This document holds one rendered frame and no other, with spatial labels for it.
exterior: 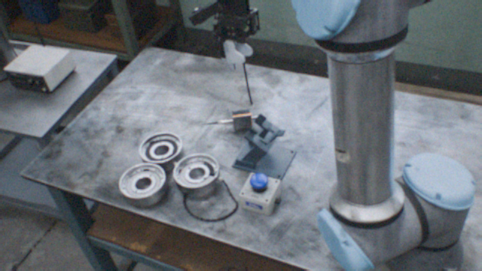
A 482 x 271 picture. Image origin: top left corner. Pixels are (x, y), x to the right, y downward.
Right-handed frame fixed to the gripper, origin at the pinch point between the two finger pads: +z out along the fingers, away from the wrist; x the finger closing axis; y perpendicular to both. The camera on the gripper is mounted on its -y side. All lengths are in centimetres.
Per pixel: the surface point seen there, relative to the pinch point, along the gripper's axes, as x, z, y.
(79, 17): 86, 51, -161
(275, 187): -19.8, 15.1, 21.0
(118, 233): -30, 43, -25
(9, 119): -17, 27, -78
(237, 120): -2.7, 14.8, 1.5
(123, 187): -33.1, 15.8, -11.4
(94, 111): -12.5, 16.2, -40.4
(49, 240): -19, 94, -93
